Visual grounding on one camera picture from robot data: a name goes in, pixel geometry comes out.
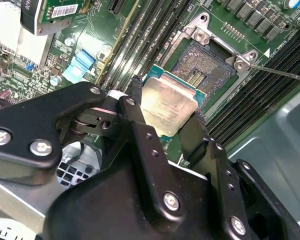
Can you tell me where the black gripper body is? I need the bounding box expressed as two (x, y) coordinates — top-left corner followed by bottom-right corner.
(43, 159), (227, 240)

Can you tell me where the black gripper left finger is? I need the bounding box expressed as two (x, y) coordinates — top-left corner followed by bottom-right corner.
(0, 76), (188, 221)

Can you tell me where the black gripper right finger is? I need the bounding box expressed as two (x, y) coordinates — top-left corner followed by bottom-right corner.
(177, 111), (298, 240)

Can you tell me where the silver CPU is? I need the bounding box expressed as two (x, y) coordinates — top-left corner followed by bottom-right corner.
(139, 63), (207, 138)

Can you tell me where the thin metal locking lever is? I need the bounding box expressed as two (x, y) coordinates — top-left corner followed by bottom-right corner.
(248, 62), (300, 83)

